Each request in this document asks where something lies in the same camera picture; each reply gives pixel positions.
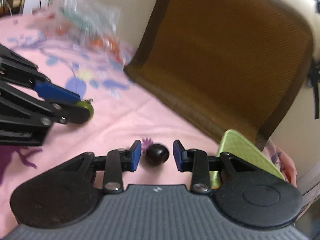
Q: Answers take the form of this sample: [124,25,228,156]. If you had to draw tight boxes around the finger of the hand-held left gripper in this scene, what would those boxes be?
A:
[0,44,81,103]
[0,81,91,126]

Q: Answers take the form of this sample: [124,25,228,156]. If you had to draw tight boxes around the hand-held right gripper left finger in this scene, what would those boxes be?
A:
[37,140,142,195]

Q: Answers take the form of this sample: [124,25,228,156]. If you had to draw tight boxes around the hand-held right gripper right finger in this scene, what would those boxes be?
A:
[173,140,288,195]

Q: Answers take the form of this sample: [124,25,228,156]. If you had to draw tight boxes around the green cherry tomato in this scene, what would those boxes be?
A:
[76,99,94,120]

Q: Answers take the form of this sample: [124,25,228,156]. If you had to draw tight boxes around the dark purple cherry tomato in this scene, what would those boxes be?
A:
[146,143,170,166]

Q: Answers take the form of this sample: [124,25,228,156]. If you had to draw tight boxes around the green plastic basin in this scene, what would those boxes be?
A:
[209,129,287,189]

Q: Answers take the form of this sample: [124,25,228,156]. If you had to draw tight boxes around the pink deer print bedsheet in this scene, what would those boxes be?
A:
[0,7,298,240]

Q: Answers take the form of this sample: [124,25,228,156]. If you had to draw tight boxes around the clear plastic bag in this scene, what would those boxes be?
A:
[47,0,125,60]

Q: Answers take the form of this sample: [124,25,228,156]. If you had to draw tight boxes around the brown woven seat mat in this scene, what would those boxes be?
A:
[124,0,314,153]

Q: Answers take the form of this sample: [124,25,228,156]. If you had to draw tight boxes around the black tape strips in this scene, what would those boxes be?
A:
[306,60,320,120]

